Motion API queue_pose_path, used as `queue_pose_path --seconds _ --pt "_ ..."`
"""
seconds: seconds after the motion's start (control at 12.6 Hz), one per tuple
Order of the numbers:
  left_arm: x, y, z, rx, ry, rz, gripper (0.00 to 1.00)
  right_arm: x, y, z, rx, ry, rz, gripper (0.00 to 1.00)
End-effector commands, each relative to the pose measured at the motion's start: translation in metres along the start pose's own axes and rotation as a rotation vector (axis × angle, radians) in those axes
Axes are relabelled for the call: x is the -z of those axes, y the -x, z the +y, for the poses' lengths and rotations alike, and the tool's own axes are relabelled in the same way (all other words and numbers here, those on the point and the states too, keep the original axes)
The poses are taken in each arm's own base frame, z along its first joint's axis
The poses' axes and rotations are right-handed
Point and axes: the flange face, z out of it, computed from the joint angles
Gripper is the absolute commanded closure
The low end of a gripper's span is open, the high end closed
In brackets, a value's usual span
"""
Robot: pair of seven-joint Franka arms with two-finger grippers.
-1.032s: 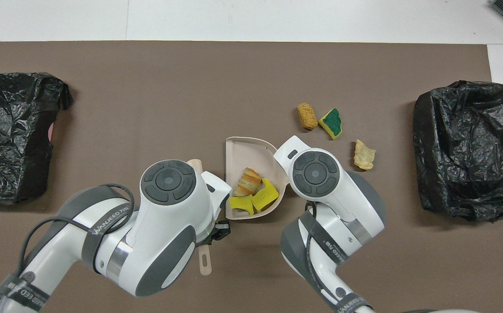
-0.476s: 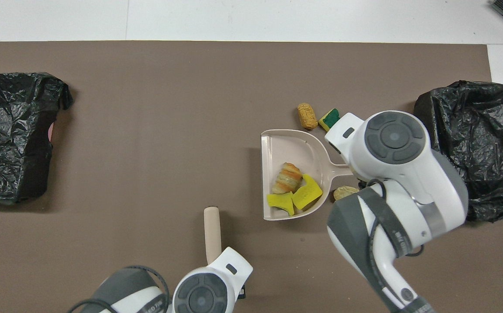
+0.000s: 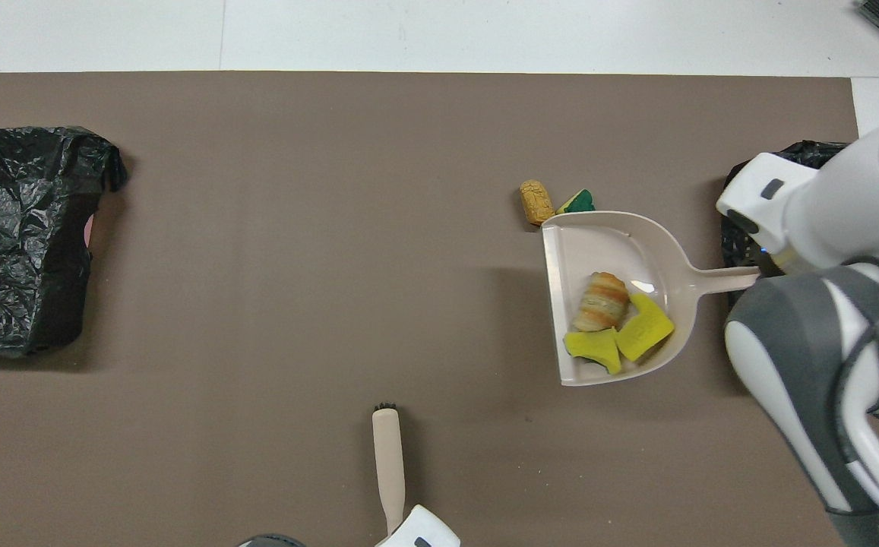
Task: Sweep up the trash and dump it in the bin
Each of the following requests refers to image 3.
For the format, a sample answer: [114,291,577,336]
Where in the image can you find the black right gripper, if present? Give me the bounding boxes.
[739,236,782,278]

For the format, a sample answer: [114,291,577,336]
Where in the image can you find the large notched yellow sponge piece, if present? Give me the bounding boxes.
[613,292,676,364]

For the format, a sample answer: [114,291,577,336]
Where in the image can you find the beige plastic dustpan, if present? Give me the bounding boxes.
[541,210,761,387]

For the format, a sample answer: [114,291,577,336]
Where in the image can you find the pale layered bread chunk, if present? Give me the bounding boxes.
[571,271,631,334]

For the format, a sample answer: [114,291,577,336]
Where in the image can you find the green and yellow sponge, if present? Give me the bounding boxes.
[557,188,596,216]

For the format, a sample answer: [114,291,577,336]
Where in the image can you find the small yellow sponge wedge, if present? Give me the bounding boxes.
[564,327,623,376]

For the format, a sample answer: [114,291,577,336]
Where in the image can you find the golden brown bread roll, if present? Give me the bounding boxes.
[520,179,556,227]

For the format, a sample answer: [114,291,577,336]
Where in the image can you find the beige hand brush black bristles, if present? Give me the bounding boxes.
[372,403,408,535]

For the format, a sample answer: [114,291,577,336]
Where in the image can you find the black bag-lined open bin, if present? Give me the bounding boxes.
[720,140,854,305]

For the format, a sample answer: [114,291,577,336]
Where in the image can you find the black bagged bin pink spot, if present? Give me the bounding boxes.
[0,125,128,358]

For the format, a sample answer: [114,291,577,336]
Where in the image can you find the brown table mat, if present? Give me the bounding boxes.
[0,71,879,547]

